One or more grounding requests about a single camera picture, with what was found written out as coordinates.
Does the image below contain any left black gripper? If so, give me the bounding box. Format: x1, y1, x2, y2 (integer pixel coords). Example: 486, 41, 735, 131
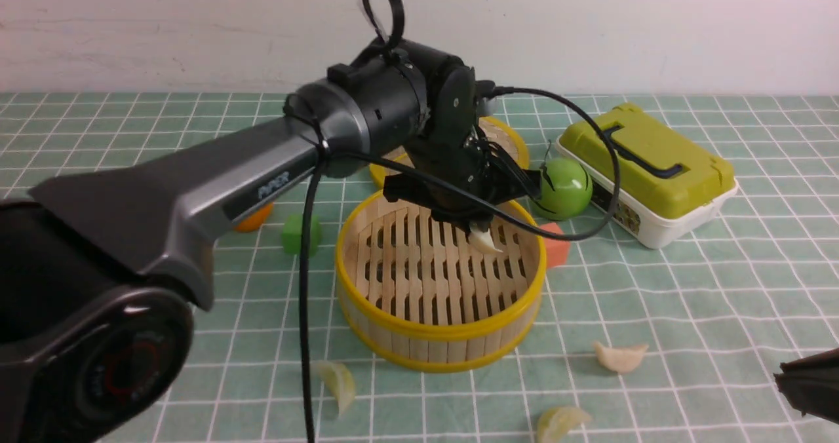
383, 125, 542, 231

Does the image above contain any white dumpling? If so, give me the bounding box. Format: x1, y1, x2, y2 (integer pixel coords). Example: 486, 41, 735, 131
467, 223, 503, 255
593, 341, 648, 374

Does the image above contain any green dumpling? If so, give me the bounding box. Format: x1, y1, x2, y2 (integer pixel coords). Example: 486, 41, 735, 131
536, 406, 591, 443
312, 360, 357, 418

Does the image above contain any green dumpling bottom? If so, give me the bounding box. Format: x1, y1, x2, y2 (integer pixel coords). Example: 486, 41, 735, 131
536, 406, 591, 443

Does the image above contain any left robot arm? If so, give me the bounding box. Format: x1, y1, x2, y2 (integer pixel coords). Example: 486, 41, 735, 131
2, 40, 537, 442

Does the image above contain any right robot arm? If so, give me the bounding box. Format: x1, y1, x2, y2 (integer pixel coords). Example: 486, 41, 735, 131
773, 349, 838, 424

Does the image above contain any woven bamboo steamer lid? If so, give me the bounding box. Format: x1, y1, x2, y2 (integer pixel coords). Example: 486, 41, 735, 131
368, 117, 530, 189

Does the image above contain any bamboo steamer tray yellow rim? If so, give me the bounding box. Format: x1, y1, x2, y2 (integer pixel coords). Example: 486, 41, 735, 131
335, 192, 547, 372

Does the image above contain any green toy apple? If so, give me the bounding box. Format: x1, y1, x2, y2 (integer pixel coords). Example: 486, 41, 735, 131
530, 144, 593, 221

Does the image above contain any orange wooden cube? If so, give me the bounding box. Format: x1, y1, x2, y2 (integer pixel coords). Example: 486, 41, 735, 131
539, 223, 570, 269

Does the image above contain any green wooden cube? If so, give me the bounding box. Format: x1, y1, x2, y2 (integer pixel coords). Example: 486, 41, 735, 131
281, 214, 322, 257

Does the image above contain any orange toy pear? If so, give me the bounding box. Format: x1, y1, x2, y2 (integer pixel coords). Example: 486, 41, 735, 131
234, 202, 275, 233

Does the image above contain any green lidded white box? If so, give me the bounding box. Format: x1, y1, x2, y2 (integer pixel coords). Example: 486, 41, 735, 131
595, 102, 739, 249

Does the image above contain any green checkered tablecloth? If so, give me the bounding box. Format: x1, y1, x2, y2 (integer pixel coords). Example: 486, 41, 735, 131
1, 92, 838, 442

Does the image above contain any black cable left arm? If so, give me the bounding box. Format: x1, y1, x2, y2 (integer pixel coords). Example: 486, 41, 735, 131
298, 86, 621, 443

